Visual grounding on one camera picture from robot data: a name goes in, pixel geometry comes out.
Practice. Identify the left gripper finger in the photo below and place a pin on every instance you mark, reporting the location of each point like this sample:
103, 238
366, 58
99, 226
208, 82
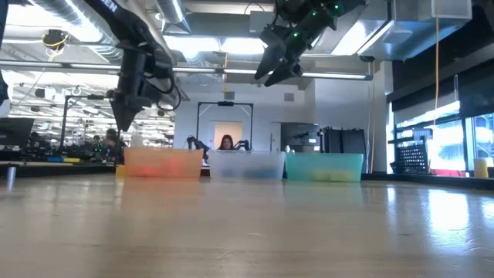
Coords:
138, 107
122, 114

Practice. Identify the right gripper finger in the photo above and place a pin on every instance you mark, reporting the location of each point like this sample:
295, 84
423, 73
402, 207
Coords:
289, 68
275, 50

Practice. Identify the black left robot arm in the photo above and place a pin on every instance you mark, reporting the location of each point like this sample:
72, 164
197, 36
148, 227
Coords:
123, 19

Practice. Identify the black background robot arm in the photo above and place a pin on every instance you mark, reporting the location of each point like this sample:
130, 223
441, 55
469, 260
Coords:
197, 146
243, 145

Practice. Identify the person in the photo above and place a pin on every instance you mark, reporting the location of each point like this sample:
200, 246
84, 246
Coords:
112, 142
227, 143

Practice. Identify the dark shelf unit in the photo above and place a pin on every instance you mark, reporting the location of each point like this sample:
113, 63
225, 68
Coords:
301, 137

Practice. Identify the orange translucent plastic bin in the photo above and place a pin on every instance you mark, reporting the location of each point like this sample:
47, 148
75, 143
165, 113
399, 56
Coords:
193, 158

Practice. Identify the long ceiling light tube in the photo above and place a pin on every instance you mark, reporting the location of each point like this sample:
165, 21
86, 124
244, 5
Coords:
58, 65

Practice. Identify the black cabinet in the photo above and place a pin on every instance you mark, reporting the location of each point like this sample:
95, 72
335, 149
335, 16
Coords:
347, 141

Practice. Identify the green translucent plastic bin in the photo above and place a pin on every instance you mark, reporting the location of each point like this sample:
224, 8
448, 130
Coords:
301, 162

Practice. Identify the clear plastic bin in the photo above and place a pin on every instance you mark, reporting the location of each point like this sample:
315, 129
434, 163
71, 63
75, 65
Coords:
247, 160

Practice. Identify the black monitor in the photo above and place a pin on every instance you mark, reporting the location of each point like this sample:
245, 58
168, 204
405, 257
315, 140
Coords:
15, 131

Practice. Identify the black perforated basket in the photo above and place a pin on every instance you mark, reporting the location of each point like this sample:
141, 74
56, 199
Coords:
413, 158

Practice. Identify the yellow cup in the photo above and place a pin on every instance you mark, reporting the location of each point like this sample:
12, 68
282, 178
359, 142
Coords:
482, 168

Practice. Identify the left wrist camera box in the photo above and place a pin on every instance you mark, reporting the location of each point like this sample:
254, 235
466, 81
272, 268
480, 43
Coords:
161, 79

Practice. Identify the black workstation frame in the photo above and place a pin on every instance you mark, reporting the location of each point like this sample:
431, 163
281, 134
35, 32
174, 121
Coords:
65, 123
225, 103

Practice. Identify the silver metal post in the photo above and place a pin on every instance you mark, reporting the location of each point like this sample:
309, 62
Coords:
11, 177

